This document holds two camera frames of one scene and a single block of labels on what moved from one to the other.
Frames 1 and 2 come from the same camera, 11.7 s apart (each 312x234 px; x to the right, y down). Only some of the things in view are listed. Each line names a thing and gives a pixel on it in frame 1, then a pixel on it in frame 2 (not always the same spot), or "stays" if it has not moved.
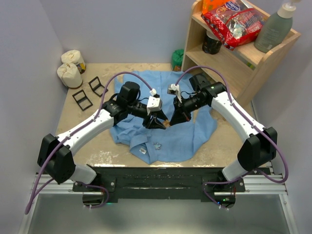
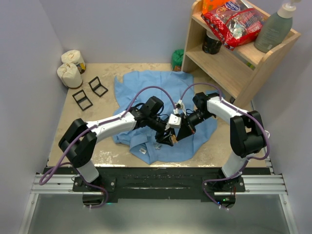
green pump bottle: (277, 28) stays
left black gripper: (154, 123) → (166, 139)
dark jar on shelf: (211, 44) stays
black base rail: (160, 184) stays
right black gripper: (181, 114) → (185, 130)
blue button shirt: (159, 90) stays
